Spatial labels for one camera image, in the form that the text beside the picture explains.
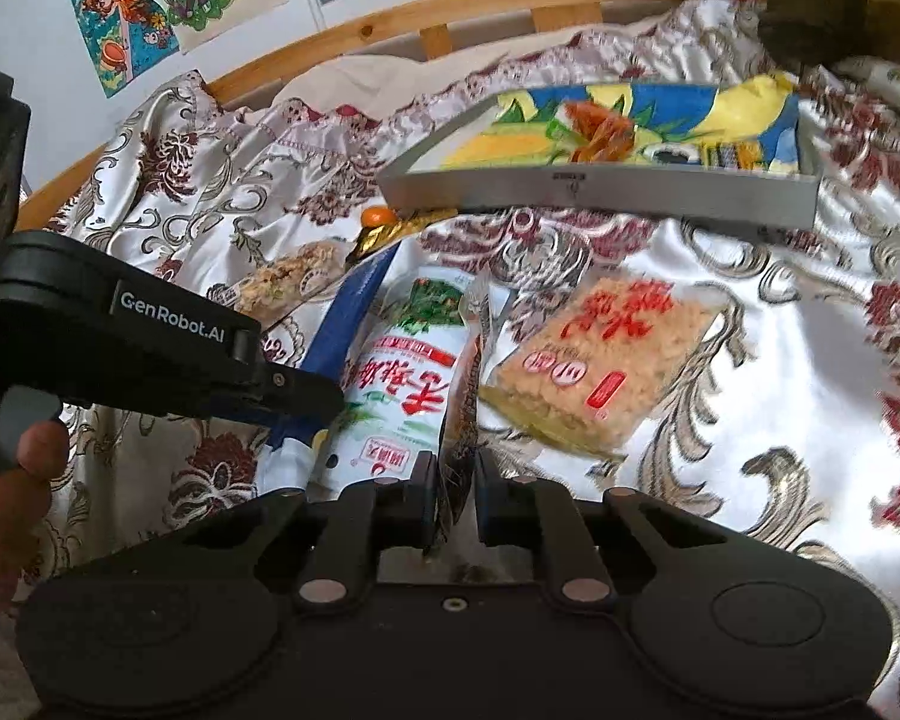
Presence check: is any green white seaweed pouch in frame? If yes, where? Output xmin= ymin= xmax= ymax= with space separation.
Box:
xmin=313 ymin=266 xmax=473 ymax=499

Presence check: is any dark blue sachet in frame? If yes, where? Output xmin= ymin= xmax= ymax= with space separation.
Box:
xmin=255 ymin=245 xmax=398 ymax=496

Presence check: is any rice cracker packet red print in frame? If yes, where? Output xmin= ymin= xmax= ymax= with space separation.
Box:
xmin=479 ymin=271 xmax=725 ymax=457

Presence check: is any mixed nut bar packet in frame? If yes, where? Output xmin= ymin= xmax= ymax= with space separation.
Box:
xmin=221 ymin=238 xmax=351 ymax=330

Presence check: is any small orange mandarin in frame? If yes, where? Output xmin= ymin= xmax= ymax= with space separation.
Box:
xmin=361 ymin=205 xmax=400 ymax=227

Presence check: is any orange snack packet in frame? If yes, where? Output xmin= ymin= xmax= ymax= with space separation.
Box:
xmin=566 ymin=101 xmax=635 ymax=163

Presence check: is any yellow green snack packet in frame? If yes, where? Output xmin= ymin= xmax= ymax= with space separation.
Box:
xmin=701 ymin=140 xmax=766 ymax=171

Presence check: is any person's left hand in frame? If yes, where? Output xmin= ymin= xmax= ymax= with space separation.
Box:
xmin=0 ymin=419 xmax=69 ymax=613

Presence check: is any gold foil snack wrapper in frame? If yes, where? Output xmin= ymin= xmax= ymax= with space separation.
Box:
xmin=346 ymin=208 xmax=458 ymax=266

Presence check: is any anime girl drawing poster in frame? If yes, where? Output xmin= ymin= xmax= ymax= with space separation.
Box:
xmin=71 ymin=0 xmax=178 ymax=98

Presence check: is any silver floral satin bedspread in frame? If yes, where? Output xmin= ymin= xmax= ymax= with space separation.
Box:
xmin=52 ymin=0 xmax=900 ymax=718

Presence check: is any cream pillow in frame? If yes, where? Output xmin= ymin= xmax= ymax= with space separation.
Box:
xmin=251 ymin=16 xmax=656 ymax=121

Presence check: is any grey tray with colourful drawing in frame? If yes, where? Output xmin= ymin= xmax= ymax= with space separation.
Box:
xmin=379 ymin=75 xmax=821 ymax=231

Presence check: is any wooden bed frame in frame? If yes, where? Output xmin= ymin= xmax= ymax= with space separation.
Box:
xmin=14 ymin=0 xmax=737 ymax=235

